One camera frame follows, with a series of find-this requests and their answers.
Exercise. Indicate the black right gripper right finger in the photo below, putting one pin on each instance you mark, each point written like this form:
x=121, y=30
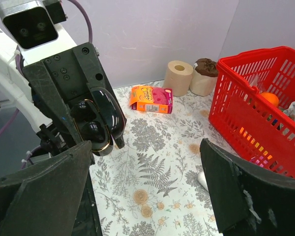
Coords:
x=247, y=200

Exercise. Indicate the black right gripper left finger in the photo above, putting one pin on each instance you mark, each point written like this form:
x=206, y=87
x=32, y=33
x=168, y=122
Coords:
x=43, y=199

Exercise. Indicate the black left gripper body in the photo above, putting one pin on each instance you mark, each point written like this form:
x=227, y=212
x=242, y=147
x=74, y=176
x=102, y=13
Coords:
x=70, y=71

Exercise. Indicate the black earbud charging case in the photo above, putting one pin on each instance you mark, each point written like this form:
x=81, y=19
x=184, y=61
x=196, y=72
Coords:
x=111, y=117

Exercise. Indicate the white earbud charging case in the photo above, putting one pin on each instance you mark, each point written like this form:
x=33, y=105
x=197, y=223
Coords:
x=202, y=180

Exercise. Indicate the black earbud with stem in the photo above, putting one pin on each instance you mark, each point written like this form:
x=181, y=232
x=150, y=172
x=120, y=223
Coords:
x=93, y=131

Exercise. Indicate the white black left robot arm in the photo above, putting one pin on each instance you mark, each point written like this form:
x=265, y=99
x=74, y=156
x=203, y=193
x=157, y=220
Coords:
x=15, y=87

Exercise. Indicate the orange pink candy box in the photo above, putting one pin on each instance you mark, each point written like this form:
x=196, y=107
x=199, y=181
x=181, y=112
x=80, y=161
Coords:
x=151, y=99

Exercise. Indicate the floral patterned table mat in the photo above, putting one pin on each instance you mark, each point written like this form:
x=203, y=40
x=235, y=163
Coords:
x=150, y=186

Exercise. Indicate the beige toilet paper roll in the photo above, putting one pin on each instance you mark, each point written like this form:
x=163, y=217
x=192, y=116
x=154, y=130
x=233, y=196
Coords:
x=178, y=77

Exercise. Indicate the red plastic shopping basket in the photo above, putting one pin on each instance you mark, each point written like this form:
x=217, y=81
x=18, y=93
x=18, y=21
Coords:
x=258, y=131

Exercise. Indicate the brown topped paper roll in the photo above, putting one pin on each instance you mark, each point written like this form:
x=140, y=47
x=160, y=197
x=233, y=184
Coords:
x=204, y=76

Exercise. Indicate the orange fruit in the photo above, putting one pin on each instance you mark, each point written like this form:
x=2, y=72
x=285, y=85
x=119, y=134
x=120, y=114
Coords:
x=271, y=98

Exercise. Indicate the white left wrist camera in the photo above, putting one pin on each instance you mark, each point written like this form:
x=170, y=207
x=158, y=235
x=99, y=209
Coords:
x=32, y=22

